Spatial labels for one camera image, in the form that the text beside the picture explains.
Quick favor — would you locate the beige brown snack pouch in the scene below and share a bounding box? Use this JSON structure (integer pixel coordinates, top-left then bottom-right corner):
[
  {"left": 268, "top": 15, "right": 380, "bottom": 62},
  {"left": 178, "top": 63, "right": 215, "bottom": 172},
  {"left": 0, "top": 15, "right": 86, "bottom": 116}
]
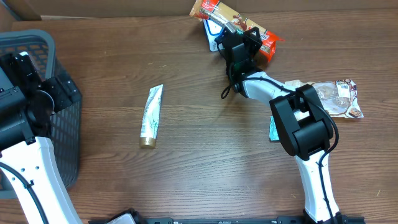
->
[{"left": 285, "top": 79, "right": 364, "bottom": 119}]

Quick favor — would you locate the red orange spaghetti pack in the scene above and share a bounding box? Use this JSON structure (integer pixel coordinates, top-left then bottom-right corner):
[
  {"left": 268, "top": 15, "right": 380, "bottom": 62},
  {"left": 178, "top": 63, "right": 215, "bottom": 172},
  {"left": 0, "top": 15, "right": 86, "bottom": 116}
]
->
[{"left": 189, "top": 0, "right": 283, "bottom": 62}]

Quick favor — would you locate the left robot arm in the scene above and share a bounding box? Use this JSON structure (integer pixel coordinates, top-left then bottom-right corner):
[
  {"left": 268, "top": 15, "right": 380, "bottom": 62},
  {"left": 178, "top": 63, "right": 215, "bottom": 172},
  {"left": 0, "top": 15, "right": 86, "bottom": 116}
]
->
[{"left": 1, "top": 51, "right": 81, "bottom": 223}]

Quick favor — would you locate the green teal snack packet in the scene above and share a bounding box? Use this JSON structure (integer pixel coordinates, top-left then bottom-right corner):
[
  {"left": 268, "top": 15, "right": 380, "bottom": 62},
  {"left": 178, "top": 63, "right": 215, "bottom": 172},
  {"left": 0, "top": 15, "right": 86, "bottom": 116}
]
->
[{"left": 269, "top": 116, "right": 279, "bottom": 142}]

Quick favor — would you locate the grey plastic shopping basket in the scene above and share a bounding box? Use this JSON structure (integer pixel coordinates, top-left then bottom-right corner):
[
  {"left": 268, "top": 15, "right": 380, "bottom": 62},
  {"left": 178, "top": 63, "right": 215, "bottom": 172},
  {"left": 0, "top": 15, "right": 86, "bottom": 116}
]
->
[{"left": 1, "top": 29, "right": 82, "bottom": 187}]

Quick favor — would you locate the white cream tube gold cap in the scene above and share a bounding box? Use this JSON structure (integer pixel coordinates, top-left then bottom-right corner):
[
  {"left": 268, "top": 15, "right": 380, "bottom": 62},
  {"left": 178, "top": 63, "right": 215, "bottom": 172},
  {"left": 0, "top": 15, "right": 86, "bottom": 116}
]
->
[{"left": 140, "top": 85, "right": 164, "bottom": 149}]

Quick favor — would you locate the white barcode scanner box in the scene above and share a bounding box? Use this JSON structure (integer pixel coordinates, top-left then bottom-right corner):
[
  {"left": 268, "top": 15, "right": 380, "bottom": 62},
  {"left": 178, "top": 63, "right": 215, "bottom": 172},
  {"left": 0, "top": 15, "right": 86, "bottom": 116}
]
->
[{"left": 203, "top": 19, "right": 223, "bottom": 52}]

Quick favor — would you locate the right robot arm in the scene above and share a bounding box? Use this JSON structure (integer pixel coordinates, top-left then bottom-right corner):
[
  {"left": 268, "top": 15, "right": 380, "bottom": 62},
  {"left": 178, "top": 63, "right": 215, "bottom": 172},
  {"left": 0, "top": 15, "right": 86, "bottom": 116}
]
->
[{"left": 215, "top": 22, "right": 340, "bottom": 223}]

